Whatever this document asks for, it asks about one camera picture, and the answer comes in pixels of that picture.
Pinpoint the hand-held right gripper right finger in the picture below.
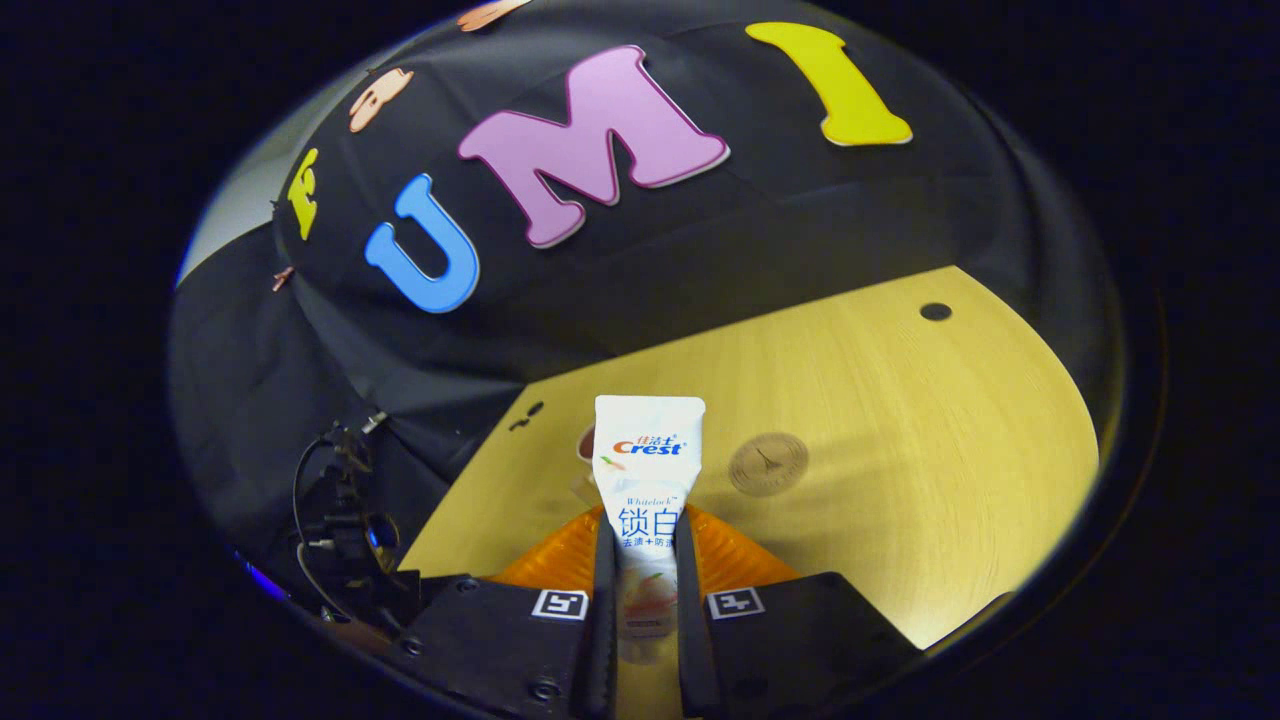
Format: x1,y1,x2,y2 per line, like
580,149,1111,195
673,505,923,720

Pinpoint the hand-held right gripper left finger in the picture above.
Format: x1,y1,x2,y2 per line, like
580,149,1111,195
398,505,619,720

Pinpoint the round wooden coaster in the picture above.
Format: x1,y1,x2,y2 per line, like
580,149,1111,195
728,432,809,498

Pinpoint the beige cup with brown inside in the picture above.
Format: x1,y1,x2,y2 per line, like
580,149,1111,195
576,424,601,501

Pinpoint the white toothpaste tube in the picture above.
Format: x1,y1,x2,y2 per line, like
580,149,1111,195
592,395,707,666

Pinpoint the black backdrop cloth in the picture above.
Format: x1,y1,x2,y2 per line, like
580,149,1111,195
168,0,1126,601

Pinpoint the black cable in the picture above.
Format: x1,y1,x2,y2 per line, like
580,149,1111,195
292,435,341,601

